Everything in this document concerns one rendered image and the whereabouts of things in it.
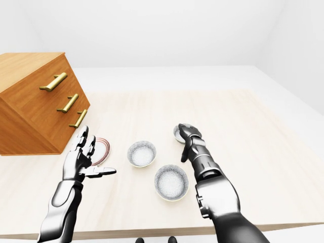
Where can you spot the left silver black robot arm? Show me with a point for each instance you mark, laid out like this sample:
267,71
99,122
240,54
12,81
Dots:
60,207

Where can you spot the small wooden drawer front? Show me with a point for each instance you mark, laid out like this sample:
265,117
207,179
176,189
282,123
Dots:
64,136

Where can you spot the large wooden drawer front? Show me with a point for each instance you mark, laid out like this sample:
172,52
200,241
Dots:
30,101

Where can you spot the small black rounded shape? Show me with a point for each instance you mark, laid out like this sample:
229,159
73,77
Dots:
172,240
139,240

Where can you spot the right silver black robot arm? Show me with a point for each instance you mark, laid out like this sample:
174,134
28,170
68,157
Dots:
222,202

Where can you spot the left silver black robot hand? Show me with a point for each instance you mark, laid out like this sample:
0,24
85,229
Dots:
74,164

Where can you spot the speckled black bowl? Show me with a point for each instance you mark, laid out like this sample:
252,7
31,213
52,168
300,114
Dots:
141,154
177,136
171,182

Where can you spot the white plate with red rings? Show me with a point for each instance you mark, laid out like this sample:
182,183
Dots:
102,152

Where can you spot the wooden cabinet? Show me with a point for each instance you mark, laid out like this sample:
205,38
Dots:
22,131

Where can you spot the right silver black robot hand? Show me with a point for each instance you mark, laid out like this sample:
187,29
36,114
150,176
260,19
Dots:
202,162

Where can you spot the medium wooden drawer front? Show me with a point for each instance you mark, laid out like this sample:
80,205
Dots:
48,121

